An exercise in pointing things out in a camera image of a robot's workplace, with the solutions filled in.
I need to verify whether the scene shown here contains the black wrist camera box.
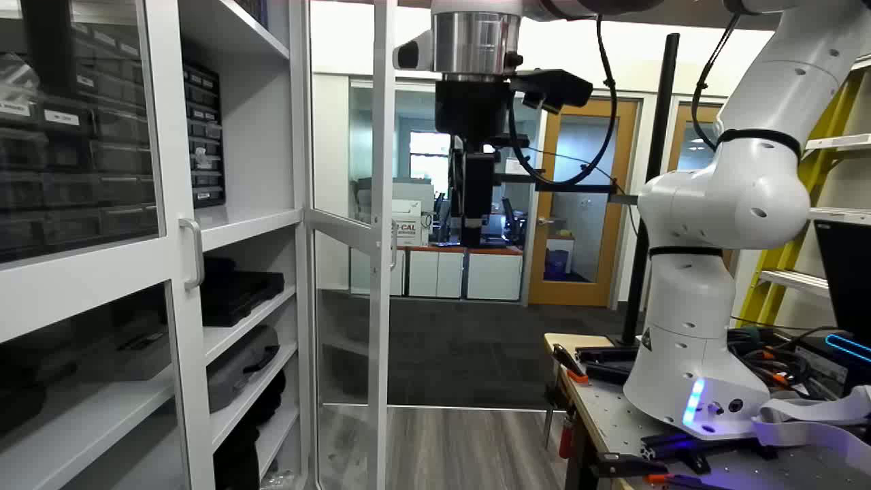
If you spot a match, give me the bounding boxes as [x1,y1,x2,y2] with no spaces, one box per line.
[510,69,595,117]

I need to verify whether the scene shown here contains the robot workbench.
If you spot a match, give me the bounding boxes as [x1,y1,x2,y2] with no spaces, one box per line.
[540,329,871,490]

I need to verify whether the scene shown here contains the black parts drawer organizer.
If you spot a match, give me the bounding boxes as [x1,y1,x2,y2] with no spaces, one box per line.
[0,0,161,268]
[182,61,229,210]

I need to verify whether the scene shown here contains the white shelf cabinet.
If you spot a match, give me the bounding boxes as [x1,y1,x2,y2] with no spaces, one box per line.
[0,0,320,490]

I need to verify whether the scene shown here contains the metal cabinet door handle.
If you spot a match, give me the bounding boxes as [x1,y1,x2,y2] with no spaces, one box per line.
[177,214,207,295]

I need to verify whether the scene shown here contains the white glass cabinet door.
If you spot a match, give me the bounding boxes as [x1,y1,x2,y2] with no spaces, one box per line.
[0,0,217,490]
[300,0,400,490]

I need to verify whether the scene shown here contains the blue bin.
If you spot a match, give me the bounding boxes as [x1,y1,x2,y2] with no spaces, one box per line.
[540,237,577,284]

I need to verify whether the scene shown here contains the yellow ladder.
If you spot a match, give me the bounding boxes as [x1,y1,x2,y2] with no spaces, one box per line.
[734,64,871,329]

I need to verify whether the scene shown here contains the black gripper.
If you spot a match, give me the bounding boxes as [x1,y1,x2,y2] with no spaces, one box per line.
[433,79,510,248]

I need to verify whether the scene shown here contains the black table clamp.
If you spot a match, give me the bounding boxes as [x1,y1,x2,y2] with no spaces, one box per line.
[587,430,716,484]

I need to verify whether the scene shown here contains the orange framed glass door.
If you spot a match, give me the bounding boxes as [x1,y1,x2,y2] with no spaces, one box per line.
[528,94,642,312]

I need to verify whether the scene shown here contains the white cabinet with red top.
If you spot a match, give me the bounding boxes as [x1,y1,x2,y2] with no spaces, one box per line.
[349,244,407,299]
[404,244,467,299]
[466,245,524,302]

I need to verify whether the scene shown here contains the white plastic bracket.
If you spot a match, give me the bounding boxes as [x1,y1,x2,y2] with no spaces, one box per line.
[749,385,871,478]

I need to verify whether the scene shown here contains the black bag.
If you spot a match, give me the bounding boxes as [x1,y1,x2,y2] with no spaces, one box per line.
[211,371,289,490]

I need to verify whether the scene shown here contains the black clamp with orange grip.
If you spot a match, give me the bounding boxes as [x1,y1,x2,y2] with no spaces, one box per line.
[547,342,640,391]

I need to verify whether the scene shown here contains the dark blue machine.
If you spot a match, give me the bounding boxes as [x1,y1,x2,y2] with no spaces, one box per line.
[433,190,530,250]

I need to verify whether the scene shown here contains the black camera stand pole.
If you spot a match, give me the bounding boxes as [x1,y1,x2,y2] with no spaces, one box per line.
[530,30,683,354]

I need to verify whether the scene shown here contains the black hard case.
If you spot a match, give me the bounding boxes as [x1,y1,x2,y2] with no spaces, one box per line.
[199,254,286,329]

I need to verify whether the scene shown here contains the black cable heap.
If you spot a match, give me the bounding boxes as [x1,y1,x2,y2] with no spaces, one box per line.
[724,325,825,397]

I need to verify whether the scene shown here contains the dark grey soft bag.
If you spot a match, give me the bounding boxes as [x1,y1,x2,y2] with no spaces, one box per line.
[203,325,283,418]

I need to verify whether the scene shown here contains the black laptop with blue lights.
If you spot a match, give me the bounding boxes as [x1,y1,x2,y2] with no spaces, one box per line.
[810,218,871,371]

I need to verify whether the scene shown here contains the black tool cases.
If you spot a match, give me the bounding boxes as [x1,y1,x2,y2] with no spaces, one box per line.
[0,302,173,440]

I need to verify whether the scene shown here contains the brown framed glass door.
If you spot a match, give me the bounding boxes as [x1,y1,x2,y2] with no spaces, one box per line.
[664,102,728,178]

